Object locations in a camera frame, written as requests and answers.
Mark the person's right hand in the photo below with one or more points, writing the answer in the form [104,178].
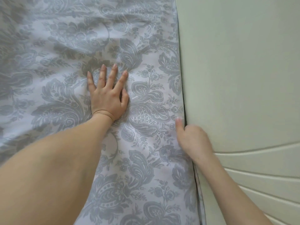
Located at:
[193,140]

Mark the person's left hand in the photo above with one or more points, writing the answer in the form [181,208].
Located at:
[108,96]

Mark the blue-grey cloth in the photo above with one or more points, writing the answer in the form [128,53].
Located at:
[56,44]

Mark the person's left forearm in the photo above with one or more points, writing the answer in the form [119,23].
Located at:
[47,175]

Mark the person's right forearm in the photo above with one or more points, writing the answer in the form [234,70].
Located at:
[229,194]

